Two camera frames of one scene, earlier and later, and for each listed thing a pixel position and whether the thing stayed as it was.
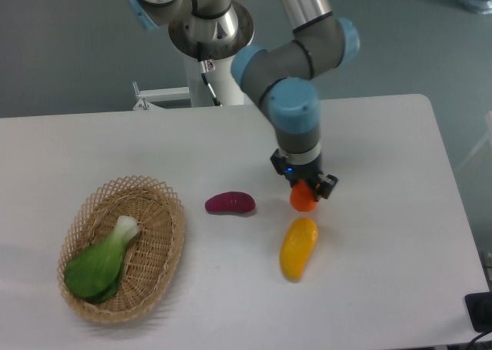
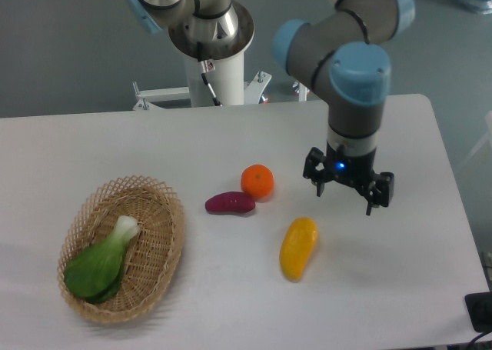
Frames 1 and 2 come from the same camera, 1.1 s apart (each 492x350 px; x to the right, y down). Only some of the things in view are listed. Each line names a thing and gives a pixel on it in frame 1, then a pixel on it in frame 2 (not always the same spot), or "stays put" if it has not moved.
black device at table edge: x=479 y=305 stays put
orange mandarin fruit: x=302 y=198 to x=257 y=180
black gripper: x=325 y=183 to x=357 y=171
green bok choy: x=94 y=272 stays put
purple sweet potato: x=231 y=201 stays put
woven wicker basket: x=121 y=248 stays put
